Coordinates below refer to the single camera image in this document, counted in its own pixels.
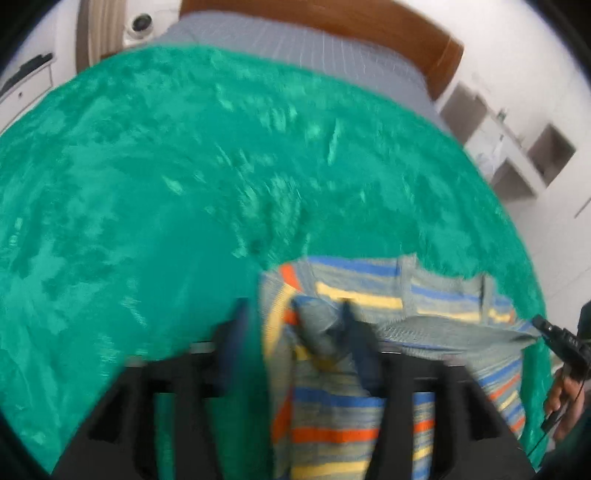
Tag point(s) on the dark clothes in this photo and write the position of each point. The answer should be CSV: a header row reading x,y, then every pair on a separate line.
x,y
27,69

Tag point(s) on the white window cabinet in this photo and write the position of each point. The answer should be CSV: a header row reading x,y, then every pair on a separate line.
x,y
25,99

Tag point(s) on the green velvet blanket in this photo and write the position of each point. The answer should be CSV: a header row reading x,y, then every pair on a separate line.
x,y
138,184

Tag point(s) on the small white fan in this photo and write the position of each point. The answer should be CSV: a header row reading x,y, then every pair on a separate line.
x,y
138,25

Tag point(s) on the beige curtain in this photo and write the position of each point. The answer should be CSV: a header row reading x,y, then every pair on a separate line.
x,y
99,32

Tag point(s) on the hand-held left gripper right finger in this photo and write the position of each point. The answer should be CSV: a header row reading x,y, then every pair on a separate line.
x,y
362,355

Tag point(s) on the wooden headboard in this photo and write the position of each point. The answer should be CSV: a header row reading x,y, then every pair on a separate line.
x,y
369,23

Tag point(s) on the white desk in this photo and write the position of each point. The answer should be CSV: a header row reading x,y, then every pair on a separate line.
x,y
508,152

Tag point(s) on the grey striped bed sheet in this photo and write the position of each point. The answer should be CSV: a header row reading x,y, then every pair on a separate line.
x,y
300,46

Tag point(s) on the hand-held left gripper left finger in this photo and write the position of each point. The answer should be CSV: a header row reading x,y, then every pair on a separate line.
x,y
235,341

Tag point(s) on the person's right hand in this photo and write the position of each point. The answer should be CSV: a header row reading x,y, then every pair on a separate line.
x,y
570,401

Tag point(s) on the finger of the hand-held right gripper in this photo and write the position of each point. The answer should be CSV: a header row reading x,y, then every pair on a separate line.
x,y
554,334

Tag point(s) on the striped knit sweater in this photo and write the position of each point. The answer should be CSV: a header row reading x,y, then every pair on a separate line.
x,y
332,434

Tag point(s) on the white wardrobe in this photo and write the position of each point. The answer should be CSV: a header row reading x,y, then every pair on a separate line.
x,y
554,240

